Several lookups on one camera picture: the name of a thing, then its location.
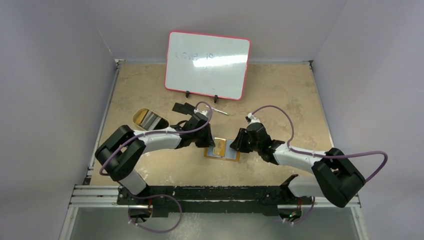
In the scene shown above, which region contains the yellow gold credit card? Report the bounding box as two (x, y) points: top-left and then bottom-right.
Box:
(212, 137), (227, 157)

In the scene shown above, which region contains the yellow leather card holder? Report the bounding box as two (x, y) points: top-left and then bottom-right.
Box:
(204, 137), (240, 162)

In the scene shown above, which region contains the black credit card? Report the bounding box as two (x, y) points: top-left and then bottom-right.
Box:
(184, 102), (197, 116)
(172, 102), (193, 115)

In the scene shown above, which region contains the beige oval plastic tray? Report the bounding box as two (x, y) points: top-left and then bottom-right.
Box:
(132, 107), (170, 132)

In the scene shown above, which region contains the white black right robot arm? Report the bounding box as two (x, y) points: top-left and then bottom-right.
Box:
(230, 122), (366, 208)

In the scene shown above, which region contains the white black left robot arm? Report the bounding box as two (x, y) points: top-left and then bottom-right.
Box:
(94, 112), (214, 205)

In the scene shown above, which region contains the white marker pen green cap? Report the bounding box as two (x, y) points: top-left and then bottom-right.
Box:
(212, 107), (229, 116)

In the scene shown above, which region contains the pink framed whiteboard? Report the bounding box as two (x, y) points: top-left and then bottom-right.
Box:
(164, 31), (251, 101)

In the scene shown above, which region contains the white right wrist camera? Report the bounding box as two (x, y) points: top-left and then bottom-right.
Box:
(245, 112), (261, 126)

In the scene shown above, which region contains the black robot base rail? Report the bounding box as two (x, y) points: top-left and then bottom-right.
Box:
(117, 184), (313, 219)

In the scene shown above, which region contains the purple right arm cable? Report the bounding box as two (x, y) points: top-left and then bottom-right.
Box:
(245, 105), (388, 226)

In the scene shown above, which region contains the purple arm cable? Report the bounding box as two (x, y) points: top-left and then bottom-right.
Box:
(99, 101), (214, 234)
(245, 105), (388, 226)

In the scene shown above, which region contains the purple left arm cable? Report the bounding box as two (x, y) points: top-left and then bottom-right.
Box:
(99, 101), (214, 234)

